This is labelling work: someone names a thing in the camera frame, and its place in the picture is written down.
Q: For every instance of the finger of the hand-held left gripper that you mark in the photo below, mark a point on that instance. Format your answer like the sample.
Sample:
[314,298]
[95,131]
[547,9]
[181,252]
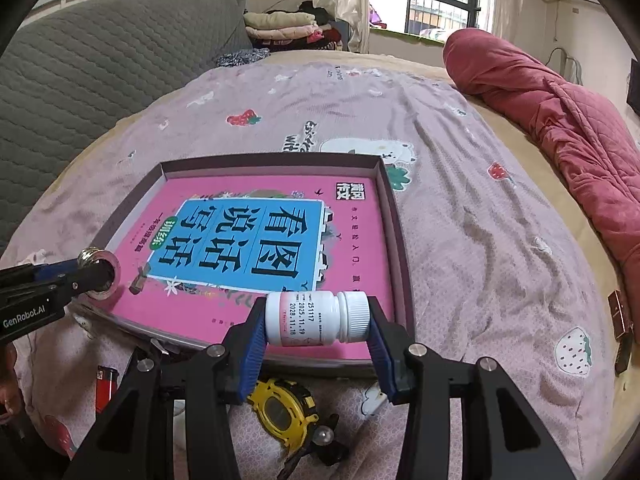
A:
[87,280]
[55,269]

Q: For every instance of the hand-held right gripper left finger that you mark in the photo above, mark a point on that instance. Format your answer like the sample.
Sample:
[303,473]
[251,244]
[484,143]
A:
[252,350]

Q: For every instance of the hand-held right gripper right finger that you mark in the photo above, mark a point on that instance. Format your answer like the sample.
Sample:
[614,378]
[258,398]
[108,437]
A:
[382,360]

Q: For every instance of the silver metal fitting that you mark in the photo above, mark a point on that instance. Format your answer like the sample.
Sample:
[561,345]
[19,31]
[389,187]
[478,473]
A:
[95,256]

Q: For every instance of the yellow tape measure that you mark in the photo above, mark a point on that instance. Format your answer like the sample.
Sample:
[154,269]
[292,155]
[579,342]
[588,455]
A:
[280,410]

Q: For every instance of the white pill bottle red label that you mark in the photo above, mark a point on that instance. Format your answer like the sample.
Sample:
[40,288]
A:
[310,317]

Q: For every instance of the red lighter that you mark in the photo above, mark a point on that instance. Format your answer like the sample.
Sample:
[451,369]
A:
[106,385]

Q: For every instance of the black hair clip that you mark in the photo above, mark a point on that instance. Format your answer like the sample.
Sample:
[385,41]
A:
[325,452]

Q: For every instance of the shallow cardboard box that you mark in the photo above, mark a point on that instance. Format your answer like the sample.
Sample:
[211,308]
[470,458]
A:
[395,240]

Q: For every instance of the person's left hand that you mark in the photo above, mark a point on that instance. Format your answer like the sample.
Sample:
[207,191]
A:
[6,385]

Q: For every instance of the pink book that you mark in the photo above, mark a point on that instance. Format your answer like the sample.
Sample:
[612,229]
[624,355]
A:
[210,195]

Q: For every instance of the pink printed blanket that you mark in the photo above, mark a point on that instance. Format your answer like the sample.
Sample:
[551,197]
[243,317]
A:
[450,185]

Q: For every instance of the grey quilted headboard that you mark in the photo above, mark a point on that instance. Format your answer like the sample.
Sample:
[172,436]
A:
[100,70]

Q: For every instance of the brown small box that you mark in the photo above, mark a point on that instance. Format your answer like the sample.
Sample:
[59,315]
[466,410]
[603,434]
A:
[619,312]

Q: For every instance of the dark small box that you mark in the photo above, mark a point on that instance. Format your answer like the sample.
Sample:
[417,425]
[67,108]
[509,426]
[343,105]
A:
[625,355]

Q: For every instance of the dark floral cloth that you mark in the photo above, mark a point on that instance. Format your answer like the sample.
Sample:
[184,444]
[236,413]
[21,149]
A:
[242,57]

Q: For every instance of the red quilt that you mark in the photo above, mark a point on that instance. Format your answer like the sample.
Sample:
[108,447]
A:
[550,110]

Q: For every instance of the pile of folded clothes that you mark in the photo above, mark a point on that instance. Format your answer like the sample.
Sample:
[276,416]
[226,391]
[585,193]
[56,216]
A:
[290,27]

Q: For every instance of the white curtain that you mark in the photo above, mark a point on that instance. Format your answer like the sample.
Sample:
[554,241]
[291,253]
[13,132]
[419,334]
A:
[342,0]

